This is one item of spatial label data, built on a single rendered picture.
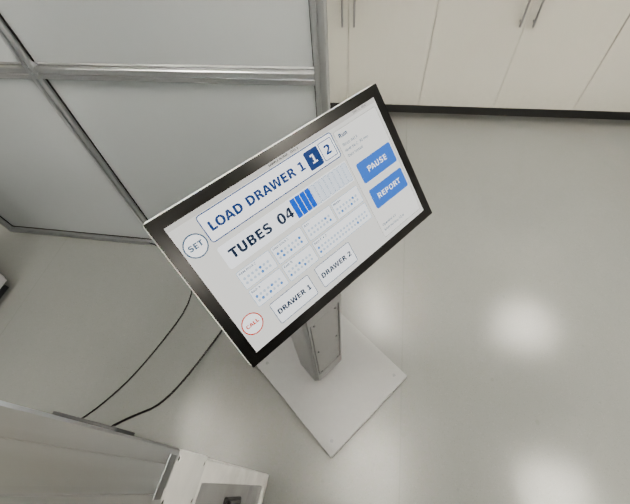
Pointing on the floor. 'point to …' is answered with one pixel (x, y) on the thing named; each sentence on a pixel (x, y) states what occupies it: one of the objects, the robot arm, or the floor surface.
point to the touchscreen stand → (331, 376)
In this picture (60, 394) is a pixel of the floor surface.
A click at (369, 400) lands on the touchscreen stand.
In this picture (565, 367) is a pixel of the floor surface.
